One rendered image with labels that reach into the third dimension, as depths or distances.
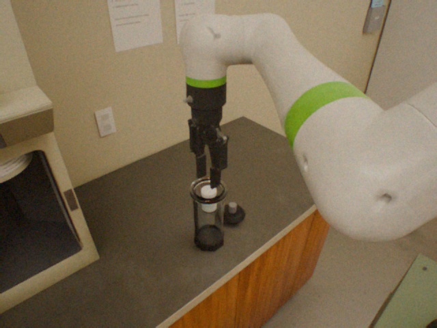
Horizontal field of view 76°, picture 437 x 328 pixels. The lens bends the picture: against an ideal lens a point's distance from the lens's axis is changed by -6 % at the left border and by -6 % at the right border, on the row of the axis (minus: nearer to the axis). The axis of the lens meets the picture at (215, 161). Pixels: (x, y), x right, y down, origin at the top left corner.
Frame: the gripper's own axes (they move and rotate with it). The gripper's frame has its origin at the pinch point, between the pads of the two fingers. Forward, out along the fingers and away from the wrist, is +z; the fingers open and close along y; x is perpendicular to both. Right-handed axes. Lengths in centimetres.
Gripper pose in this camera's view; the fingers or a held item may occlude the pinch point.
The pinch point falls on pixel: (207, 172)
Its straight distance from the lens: 81.0
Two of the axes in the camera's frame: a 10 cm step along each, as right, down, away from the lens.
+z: 0.0, 8.1, 5.8
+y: 6.5, 4.4, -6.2
